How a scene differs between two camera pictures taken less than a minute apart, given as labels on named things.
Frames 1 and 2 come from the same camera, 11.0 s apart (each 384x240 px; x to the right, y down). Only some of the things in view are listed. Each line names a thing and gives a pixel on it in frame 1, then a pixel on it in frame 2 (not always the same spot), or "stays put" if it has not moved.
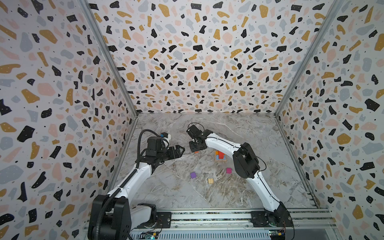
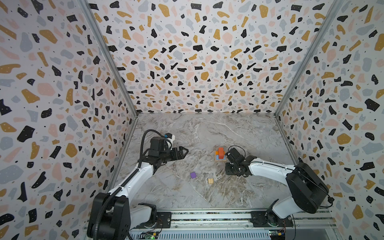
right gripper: (196, 142) -> (234, 157)
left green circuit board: (152, 235) stays put
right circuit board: (277, 234) stays put
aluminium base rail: (306, 224) stays put
